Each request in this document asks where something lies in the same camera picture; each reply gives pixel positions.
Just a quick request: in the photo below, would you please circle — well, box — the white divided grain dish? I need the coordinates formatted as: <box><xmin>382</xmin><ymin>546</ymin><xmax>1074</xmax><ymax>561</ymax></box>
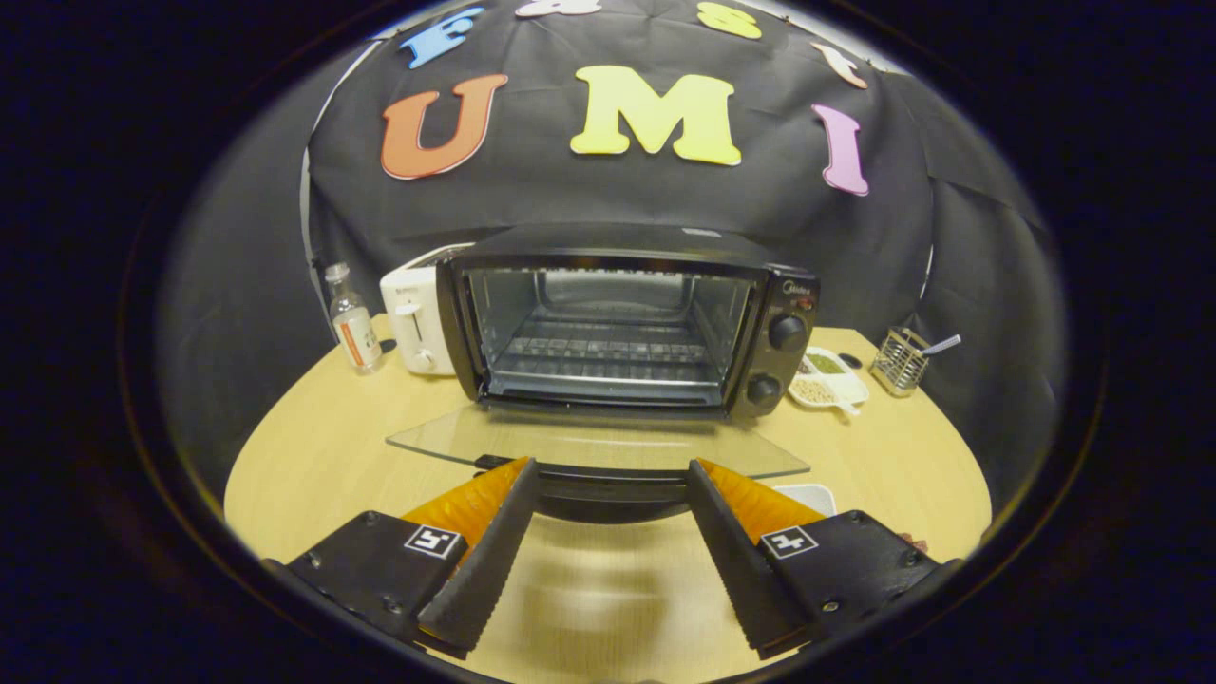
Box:
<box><xmin>788</xmin><ymin>346</ymin><xmax>870</xmax><ymax>417</ymax></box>

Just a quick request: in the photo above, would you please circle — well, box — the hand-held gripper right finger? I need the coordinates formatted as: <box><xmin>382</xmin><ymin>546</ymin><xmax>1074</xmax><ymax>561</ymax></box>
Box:
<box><xmin>686</xmin><ymin>459</ymin><xmax>960</xmax><ymax>662</ymax></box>

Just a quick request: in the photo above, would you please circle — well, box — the clear glass bottle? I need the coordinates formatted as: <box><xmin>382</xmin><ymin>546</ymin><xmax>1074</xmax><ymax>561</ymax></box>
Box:
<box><xmin>324</xmin><ymin>262</ymin><xmax>384</xmax><ymax>374</ymax></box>

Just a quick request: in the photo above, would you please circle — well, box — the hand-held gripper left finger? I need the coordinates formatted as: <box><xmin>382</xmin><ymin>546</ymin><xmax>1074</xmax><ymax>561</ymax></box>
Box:
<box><xmin>261</xmin><ymin>457</ymin><xmax>541</xmax><ymax>661</ymax></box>

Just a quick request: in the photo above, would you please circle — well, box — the metal mesh utensil holder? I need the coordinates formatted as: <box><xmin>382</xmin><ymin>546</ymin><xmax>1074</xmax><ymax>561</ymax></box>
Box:
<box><xmin>869</xmin><ymin>327</ymin><xmax>932</xmax><ymax>397</ymax></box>

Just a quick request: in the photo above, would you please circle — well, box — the small white rectangular tray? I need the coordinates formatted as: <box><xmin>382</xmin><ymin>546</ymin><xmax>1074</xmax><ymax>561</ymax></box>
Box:
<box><xmin>774</xmin><ymin>484</ymin><xmax>838</xmax><ymax>519</ymax></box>

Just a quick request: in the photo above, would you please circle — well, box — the black toaster oven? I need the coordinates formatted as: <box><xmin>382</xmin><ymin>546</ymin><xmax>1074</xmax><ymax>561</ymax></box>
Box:
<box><xmin>385</xmin><ymin>223</ymin><xmax>823</xmax><ymax>524</ymax></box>

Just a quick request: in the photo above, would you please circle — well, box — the white pop-up toaster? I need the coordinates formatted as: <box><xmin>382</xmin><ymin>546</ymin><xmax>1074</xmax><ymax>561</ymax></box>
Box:
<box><xmin>379</xmin><ymin>242</ymin><xmax>476</xmax><ymax>376</ymax></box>

